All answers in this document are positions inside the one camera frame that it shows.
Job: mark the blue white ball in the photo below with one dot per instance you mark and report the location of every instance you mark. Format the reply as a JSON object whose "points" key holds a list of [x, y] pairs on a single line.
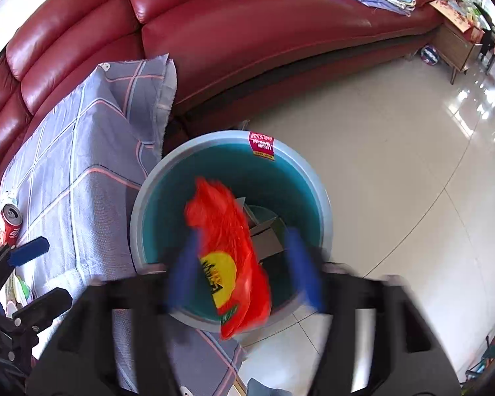
{"points": [[430, 54]]}

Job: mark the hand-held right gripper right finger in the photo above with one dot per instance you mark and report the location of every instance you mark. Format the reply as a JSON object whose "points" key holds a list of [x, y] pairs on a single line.
{"points": [[305, 268]]}

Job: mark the red soda can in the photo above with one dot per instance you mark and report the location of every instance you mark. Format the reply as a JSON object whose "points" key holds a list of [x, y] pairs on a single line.
{"points": [[9, 227]]}

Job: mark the wooden cabinet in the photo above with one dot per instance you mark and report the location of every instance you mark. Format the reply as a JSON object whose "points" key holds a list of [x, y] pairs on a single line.
{"points": [[453, 45]]}

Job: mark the grey plaid tablecloth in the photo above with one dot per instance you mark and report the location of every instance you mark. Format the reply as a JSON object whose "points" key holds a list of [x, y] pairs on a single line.
{"points": [[74, 152]]}

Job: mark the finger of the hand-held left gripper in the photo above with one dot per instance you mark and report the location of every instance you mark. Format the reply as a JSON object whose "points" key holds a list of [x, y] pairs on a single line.
{"points": [[45, 307], [29, 251]]}

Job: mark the red plastic bag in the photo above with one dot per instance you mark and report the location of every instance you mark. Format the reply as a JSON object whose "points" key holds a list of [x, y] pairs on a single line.
{"points": [[227, 231]]}

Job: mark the red leather sofa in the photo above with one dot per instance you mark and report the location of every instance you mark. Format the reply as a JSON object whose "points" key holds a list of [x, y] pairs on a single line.
{"points": [[251, 49]]}

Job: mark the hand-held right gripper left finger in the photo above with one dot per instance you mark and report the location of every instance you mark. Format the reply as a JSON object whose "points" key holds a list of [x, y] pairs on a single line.
{"points": [[181, 272]]}

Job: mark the dark wooden chair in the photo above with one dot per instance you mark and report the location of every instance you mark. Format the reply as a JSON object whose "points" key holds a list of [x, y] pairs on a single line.
{"points": [[487, 37]]}

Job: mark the teal plastic bucket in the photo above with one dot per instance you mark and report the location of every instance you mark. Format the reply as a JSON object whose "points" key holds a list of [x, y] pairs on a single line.
{"points": [[169, 198]]}

